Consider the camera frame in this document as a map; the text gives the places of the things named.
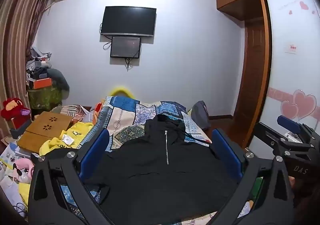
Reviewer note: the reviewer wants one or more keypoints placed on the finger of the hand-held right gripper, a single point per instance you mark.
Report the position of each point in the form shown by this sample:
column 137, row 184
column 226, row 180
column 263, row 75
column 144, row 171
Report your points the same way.
column 268, row 135
column 288, row 123

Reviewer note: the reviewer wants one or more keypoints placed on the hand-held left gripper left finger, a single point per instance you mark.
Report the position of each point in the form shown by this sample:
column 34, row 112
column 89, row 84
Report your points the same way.
column 96, row 143

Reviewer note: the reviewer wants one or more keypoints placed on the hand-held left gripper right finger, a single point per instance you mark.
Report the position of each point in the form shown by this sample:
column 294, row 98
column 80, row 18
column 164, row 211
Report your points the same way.
column 226, row 147

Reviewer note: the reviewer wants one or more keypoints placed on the black hooded zip jacket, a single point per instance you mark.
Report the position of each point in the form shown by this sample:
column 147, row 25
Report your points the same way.
column 155, row 182

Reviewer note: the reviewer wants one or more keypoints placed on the pile of clothes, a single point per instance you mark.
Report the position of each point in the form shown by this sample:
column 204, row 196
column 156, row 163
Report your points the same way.
column 37, row 63

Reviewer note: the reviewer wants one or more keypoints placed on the white paper tag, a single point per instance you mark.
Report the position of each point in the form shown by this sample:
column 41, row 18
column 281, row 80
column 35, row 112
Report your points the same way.
column 67, row 138

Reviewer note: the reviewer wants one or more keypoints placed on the blue patchwork blanket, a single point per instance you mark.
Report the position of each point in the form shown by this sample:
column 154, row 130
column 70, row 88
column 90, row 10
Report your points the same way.
column 125, row 117

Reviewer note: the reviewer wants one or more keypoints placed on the striped patterned bag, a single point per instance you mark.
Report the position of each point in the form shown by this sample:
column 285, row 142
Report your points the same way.
column 72, row 112

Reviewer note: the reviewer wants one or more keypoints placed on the white heart-print sliding door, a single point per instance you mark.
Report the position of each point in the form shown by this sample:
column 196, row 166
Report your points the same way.
column 292, row 70

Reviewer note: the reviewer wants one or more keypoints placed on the wooden folding lap table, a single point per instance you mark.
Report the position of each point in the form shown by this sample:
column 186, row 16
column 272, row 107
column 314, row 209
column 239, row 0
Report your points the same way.
column 43, row 131

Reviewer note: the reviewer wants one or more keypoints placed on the dark wooden door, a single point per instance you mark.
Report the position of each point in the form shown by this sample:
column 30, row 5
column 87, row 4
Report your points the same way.
column 252, row 77

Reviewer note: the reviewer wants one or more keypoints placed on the dark grey bag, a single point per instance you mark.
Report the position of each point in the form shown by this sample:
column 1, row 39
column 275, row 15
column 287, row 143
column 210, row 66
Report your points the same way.
column 60, row 78

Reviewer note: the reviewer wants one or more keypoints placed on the pink plush toy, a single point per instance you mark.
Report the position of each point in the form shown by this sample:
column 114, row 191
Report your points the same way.
column 23, row 163

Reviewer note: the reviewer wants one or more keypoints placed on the red and white sticker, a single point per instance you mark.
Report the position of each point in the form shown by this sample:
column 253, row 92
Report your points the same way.
column 292, row 48

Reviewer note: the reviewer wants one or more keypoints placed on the orange box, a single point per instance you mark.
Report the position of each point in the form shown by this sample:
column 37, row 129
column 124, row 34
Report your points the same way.
column 42, row 83

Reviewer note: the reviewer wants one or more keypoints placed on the red plush toy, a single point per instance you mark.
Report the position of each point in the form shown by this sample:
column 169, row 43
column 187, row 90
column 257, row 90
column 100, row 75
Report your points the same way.
column 12, row 110

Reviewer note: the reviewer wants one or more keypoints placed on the small black monitor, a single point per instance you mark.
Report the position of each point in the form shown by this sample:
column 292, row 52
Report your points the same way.
column 125, row 47

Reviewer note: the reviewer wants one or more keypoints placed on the brown striped curtain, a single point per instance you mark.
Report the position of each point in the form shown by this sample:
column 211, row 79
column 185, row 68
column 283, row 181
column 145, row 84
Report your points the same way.
column 17, row 40

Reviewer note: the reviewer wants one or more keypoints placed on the black wall television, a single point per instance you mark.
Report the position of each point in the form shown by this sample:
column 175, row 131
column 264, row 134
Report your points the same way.
column 128, row 21

